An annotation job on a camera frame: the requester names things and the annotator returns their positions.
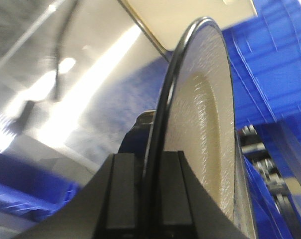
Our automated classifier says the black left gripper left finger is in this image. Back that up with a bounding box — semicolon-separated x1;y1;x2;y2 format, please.
17;153;138;239

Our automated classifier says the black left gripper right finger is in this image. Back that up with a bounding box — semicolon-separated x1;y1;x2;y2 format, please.
160;151;246;239

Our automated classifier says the beige plate with black rim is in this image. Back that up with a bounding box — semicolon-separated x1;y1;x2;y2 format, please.
138;17;258;239

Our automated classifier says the large blue crate upper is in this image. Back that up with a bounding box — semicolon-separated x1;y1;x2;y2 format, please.
130;0;301;239

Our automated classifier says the cream plastic bin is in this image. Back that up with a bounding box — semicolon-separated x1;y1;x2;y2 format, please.
119;0;257;55

